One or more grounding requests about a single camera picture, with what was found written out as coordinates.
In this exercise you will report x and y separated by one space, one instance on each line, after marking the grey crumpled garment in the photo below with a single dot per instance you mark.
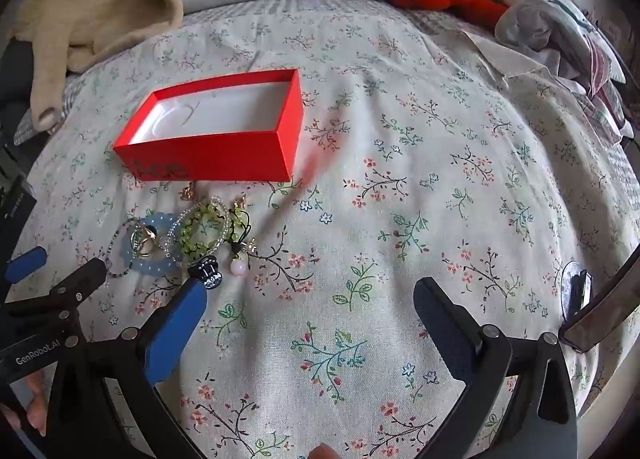
540 24

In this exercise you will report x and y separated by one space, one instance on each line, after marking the person's left hand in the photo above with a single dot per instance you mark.
35 419

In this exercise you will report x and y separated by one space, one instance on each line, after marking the grey checked blanket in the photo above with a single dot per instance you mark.
35 119

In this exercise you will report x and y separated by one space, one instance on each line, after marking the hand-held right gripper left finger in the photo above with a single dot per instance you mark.
175 326

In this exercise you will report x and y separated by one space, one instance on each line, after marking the gold rings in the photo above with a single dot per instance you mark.
144 241

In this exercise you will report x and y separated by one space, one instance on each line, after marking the red cardboard box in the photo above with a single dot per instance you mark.
215 154

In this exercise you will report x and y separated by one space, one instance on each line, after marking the gold stud earring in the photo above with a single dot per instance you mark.
243 200
251 245

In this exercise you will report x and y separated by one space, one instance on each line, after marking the floral bed sheet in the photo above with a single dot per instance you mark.
400 189

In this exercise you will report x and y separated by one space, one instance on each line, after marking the person's right hand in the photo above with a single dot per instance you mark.
325 452

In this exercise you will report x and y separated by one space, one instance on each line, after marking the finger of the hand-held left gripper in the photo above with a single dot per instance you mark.
27 264
75 284

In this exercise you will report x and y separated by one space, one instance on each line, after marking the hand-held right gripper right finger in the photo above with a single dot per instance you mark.
440 324

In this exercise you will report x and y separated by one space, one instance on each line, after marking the gold earring near box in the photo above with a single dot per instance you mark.
187 193

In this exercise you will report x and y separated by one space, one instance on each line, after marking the pink striped garment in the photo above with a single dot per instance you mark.
605 74

